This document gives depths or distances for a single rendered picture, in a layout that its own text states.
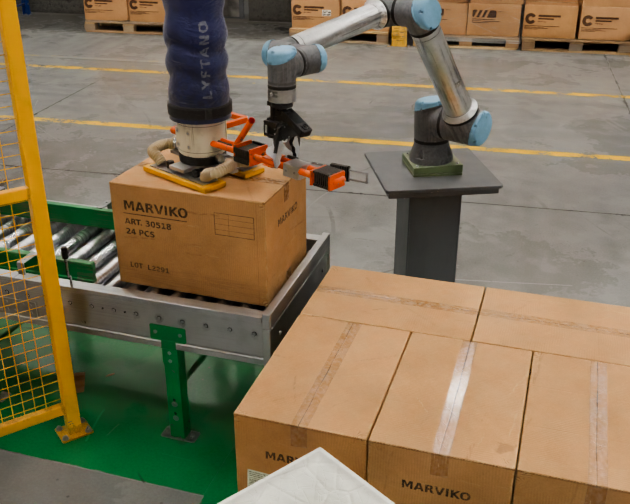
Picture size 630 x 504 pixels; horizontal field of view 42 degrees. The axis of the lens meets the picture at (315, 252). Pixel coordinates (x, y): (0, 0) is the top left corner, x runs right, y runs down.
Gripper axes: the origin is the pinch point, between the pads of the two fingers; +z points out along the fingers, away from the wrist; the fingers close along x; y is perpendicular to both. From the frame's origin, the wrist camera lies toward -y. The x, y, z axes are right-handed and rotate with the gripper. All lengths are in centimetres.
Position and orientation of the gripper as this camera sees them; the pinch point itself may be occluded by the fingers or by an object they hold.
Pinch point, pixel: (287, 162)
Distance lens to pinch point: 269.6
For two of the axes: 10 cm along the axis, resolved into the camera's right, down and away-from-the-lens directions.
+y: -7.4, -2.9, 6.1
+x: -6.7, 3.1, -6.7
